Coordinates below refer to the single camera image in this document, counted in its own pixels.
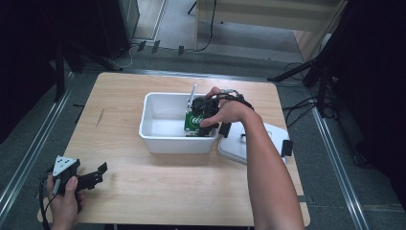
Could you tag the dark cabinet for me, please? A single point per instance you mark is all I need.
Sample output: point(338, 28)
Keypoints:
point(118, 25)

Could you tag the light wooden furniture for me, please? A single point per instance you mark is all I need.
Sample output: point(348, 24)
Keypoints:
point(271, 16)

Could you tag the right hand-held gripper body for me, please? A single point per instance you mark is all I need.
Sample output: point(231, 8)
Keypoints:
point(204, 107)

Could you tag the white plastic box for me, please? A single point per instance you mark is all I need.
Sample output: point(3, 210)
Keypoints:
point(166, 127)

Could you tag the person's left hand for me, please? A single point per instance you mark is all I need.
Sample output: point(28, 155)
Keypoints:
point(65, 204)

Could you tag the white lid with black clips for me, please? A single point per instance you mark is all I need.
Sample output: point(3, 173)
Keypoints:
point(236, 143)

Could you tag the black metal stand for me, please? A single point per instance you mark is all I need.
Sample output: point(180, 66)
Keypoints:
point(60, 73)

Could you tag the green circuit board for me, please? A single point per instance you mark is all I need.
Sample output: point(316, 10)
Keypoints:
point(192, 122)

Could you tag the dark curtain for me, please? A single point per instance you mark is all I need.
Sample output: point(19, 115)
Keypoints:
point(373, 80)
point(22, 64)

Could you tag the black tripod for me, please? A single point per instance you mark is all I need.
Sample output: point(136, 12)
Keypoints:
point(319, 70)

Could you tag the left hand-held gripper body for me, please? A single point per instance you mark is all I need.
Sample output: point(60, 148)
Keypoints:
point(64, 164)

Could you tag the person's right hand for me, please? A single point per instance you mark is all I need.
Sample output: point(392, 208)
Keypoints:
point(230, 110)

